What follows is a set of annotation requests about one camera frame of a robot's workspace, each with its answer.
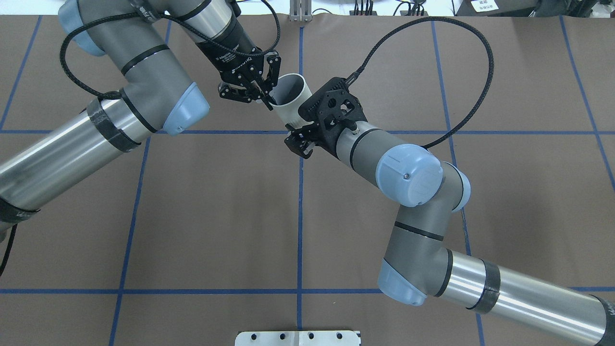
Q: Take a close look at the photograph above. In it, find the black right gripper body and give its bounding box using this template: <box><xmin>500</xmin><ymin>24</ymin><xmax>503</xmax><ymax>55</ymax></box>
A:
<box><xmin>303</xmin><ymin>123</ymin><xmax>346</xmax><ymax>155</ymax></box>

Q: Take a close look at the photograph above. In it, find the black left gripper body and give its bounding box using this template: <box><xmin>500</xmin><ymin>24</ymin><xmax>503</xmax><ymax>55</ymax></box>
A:
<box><xmin>196</xmin><ymin>19</ymin><xmax>264</xmax><ymax>80</ymax></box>

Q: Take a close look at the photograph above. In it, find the white plastic cup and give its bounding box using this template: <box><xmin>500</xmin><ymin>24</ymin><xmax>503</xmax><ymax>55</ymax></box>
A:
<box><xmin>270</xmin><ymin>73</ymin><xmax>313</xmax><ymax>129</ymax></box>

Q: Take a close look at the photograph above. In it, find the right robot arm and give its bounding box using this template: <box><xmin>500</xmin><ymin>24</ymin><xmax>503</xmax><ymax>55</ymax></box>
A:
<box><xmin>285</xmin><ymin>121</ymin><xmax>614</xmax><ymax>346</ymax></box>

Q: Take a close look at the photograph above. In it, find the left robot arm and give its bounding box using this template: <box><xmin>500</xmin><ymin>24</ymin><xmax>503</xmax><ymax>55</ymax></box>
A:
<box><xmin>0</xmin><ymin>0</ymin><xmax>282</xmax><ymax>239</ymax></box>

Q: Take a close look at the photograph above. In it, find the black power strip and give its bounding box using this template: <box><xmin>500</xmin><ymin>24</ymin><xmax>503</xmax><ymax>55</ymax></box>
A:
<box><xmin>348</xmin><ymin>0</ymin><xmax>377</xmax><ymax>16</ymax></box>

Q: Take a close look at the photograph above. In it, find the aluminium frame post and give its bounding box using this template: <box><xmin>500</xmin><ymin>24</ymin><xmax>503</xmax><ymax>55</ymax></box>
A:
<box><xmin>288</xmin><ymin>0</ymin><xmax>313</xmax><ymax>23</ymax></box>

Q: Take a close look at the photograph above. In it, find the black braided right cable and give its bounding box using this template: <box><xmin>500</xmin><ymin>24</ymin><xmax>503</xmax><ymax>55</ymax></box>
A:
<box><xmin>347</xmin><ymin>16</ymin><xmax>494</xmax><ymax>149</ymax></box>

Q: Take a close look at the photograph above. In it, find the black braided cable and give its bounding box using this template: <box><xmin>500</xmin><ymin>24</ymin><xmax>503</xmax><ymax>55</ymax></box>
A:
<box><xmin>60</xmin><ymin>0</ymin><xmax>281</xmax><ymax>100</ymax></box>
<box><xmin>347</xmin><ymin>16</ymin><xmax>494</xmax><ymax>149</ymax></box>

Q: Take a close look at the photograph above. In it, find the black braided left cable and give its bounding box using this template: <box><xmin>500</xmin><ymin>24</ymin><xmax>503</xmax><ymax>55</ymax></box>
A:
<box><xmin>60</xmin><ymin>0</ymin><xmax>281</xmax><ymax>100</ymax></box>

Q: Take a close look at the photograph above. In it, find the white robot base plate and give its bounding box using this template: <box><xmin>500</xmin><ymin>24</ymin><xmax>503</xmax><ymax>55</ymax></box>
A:
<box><xmin>234</xmin><ymin>330</ymin><xmax>362</xmax><ymax>346</ymax></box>

